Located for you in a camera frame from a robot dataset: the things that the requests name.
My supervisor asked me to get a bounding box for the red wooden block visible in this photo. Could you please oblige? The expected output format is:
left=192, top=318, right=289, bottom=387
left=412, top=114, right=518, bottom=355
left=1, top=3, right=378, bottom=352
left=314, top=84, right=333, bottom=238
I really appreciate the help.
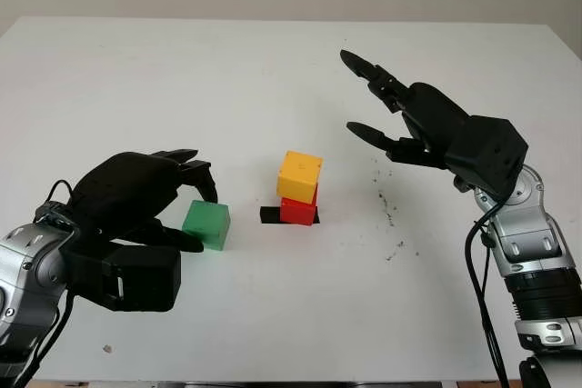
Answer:
left=279, top=187, right=318, bottom=227

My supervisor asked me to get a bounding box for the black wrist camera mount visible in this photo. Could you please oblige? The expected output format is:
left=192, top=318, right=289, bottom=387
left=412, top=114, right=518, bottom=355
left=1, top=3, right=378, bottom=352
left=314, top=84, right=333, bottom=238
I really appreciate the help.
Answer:
left=444, top=114, right=530, bottom=201
left=63, top=224, right=183, bottom=314

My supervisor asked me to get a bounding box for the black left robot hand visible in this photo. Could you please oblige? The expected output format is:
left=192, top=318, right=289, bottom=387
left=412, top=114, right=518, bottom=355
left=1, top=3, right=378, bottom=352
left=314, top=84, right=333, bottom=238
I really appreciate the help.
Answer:
left=66, top=148, right=219, bottom=254

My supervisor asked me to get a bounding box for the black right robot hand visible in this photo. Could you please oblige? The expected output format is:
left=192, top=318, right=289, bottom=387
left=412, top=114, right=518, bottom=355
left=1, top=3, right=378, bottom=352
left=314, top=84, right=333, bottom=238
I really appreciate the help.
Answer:
left=339, top=48, right=473, bottom=171

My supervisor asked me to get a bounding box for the green wooden block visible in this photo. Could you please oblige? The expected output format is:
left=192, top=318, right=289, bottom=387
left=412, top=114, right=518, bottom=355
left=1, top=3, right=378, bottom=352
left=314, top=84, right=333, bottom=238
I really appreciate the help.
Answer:
left=181, top=199, right=231, bottom=252

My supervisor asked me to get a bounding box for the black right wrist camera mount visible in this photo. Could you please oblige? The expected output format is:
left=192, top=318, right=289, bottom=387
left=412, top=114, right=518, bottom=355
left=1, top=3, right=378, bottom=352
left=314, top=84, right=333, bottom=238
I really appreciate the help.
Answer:
left=444, top=114, right=530, bottom=201

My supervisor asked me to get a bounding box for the yellow wooden block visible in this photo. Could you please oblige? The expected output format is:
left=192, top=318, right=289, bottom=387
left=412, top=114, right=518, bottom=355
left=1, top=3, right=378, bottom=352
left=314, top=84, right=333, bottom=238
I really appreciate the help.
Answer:
left=276, top=150, right=324, bottom=203

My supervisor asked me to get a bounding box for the black tape strip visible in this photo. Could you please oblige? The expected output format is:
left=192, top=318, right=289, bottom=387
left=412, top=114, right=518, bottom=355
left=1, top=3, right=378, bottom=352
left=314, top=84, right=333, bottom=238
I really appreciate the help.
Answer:
left=259, top=206, right=320, bottom=227

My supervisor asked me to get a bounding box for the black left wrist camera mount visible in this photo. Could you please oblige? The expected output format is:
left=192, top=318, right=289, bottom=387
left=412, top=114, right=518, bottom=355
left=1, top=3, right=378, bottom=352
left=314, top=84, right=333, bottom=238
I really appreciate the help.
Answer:
left=63, top=224, right=183, bottom=314

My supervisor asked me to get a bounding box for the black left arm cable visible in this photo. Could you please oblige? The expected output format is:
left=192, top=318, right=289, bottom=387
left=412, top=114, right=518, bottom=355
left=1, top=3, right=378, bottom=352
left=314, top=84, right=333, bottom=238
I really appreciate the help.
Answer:
left=13, top=178, right=78, bottom=388

